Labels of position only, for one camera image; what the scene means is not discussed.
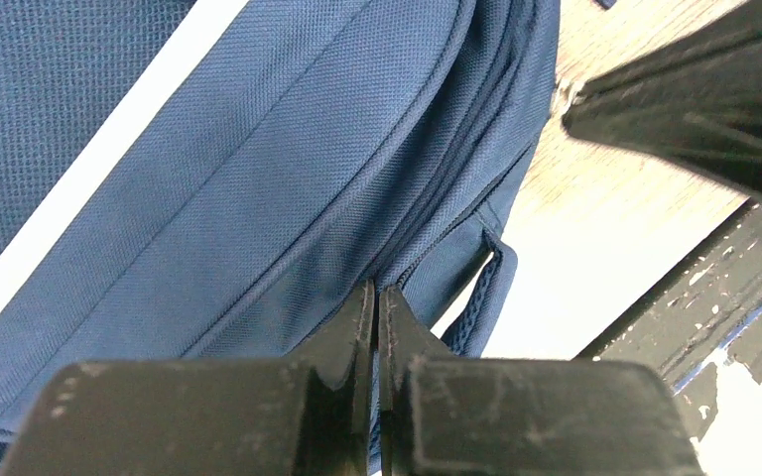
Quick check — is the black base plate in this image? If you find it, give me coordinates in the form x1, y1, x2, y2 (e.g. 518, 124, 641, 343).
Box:
578, 199, 762, 438

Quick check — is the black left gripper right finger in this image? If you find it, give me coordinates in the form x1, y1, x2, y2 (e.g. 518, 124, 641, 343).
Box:
378, 287, 701, 475

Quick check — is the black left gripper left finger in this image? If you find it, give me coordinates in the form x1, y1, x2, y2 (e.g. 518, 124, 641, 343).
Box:
0, 282, 375, 475

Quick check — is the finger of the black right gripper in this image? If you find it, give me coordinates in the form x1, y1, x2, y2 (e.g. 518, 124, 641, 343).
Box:
563, 1, 762, 199

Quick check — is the navy blue backpack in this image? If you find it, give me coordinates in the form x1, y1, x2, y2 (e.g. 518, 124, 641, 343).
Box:
0, 1, 561, 462

